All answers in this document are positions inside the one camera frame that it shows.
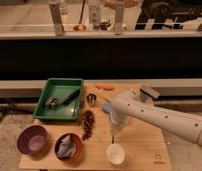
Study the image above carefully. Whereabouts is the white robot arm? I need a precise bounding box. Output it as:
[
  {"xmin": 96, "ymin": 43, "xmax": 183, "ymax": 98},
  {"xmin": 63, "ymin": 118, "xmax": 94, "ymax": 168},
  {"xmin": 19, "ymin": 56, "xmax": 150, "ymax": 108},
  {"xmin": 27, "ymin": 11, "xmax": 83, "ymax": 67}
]
[{"xmin": 111, "ymin": 89, "xmax": 202, "ymax": 147}]

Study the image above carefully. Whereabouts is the bunch of dark grapes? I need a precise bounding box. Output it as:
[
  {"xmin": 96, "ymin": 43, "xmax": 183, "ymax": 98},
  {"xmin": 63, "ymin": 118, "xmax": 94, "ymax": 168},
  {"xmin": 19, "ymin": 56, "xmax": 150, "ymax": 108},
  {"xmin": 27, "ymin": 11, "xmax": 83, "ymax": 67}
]
[{"xmin": 82, "ymin": 110, "xmax": 95, "ymax": 140}]

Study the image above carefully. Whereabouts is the small metal cup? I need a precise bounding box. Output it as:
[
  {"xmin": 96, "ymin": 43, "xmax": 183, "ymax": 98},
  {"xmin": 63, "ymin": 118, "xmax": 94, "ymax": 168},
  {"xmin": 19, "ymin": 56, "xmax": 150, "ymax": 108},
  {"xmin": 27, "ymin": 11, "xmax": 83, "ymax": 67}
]
[{"xmin": 86, "ymin": 93, "xmax": 97, "ymax": 107}]

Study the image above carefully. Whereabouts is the white cup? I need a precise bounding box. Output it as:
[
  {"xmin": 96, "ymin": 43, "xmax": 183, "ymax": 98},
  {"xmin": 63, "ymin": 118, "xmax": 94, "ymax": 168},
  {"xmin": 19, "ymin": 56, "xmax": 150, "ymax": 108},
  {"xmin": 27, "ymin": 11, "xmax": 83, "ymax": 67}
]
[{"xmin": 106, "ymin": 143, "xmax": 125, "ymax": 165}]

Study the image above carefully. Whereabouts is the wooden board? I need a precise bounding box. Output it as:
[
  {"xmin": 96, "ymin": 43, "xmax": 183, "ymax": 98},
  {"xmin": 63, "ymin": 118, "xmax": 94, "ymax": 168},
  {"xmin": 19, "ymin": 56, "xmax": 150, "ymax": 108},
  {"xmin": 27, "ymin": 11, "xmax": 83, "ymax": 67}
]
[{"xmin": 18, "ymin": 83, "xmax": 173, "ymax": 171}]

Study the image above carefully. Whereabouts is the orange carrot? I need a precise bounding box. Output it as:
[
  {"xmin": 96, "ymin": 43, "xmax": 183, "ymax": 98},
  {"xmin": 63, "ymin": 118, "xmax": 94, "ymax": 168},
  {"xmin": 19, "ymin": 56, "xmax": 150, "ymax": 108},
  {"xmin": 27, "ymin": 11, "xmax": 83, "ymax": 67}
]
[{"xmin": 95, "ymin": 84, "xmax": 114, "ymax": 91}]

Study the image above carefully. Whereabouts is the red bowl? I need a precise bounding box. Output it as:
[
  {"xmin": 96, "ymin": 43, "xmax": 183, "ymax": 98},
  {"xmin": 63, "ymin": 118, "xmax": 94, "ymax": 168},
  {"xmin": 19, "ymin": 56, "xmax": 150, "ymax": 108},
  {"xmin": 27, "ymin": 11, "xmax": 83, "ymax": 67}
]
[{"xmin": 54, "ymin": 133, "xmax": 83, "ymax": 163}]

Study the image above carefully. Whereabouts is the grey crumpled cloth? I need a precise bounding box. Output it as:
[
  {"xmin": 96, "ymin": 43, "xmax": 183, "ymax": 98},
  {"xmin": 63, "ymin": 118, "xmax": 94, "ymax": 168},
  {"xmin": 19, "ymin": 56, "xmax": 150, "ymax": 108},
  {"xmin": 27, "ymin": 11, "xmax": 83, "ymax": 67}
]
[{"xmin": 57, "ymin": 135, "xmax": 76, "ymax": 158}]

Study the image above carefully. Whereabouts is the green plastic tray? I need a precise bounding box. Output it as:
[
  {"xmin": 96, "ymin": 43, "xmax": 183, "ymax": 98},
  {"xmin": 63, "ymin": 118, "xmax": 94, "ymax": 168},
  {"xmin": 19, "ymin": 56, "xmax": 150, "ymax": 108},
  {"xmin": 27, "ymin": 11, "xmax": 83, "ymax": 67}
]
[{"xmin": 33, "ymin": 78, "xmax": 84, "ymax": 122}]

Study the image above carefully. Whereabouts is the black brush in tray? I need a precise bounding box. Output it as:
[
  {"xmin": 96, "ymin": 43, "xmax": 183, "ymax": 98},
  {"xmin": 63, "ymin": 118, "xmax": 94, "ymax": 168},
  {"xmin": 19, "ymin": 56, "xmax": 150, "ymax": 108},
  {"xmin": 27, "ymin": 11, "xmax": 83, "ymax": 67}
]
[{"xmin": 45, "ymin": 89, "xmax": 80, "ymax": 109}]

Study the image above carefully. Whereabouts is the purple bowl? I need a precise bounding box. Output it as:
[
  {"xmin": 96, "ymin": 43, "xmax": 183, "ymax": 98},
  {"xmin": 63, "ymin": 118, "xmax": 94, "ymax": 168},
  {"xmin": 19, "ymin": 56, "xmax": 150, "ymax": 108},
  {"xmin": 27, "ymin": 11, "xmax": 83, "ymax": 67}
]
[{"xmin": 17, "ymin": 125, "xmax": 48, "ymax": 155}]

